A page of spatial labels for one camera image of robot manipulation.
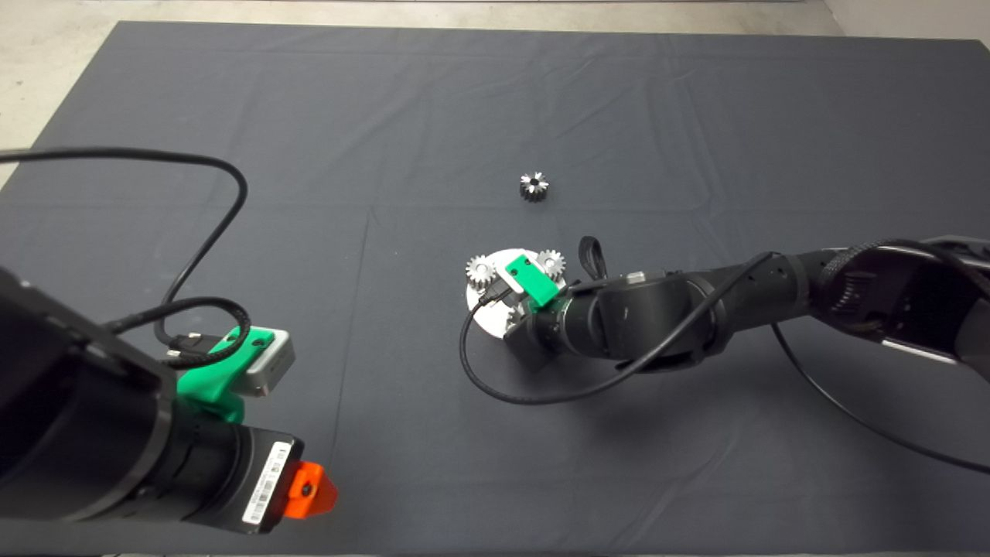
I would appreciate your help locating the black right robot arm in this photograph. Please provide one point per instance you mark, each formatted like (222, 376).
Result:
(657, 317)

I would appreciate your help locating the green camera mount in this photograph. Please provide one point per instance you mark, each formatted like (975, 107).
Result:
(534, 280)
(205, 391)

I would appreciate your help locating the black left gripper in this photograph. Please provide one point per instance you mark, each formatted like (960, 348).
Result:
(232, 480)

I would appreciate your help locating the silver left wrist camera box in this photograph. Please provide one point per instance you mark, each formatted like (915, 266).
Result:
(271, 371)

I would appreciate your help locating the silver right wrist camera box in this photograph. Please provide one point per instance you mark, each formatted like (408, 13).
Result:
(517, 285)

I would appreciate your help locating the large steel bevel gear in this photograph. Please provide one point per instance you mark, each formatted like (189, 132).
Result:
(514, 316)

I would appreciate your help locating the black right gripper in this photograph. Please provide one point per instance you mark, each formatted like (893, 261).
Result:
(541, 340)

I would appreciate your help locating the dark grey table cloth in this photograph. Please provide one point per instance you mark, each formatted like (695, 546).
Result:
(619, 480)

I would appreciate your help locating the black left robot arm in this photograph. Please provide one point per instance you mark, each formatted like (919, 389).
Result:
(77, 402)

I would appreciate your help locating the round metal plate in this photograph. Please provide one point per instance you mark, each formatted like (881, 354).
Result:
(487, 321)

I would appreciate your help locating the green right camera mount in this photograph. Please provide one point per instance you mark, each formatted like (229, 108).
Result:
(534, 280)

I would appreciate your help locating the small steel bevel gear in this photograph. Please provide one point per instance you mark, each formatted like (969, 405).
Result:
(534, 195)

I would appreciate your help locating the green left camera mount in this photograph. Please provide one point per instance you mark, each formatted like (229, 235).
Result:
(205, 391)

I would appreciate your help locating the steel spur gear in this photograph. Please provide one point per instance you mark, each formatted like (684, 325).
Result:
(473, 272)
(553, 259)

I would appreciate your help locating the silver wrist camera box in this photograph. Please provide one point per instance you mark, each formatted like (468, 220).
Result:
(517, 285)
(271, 371)

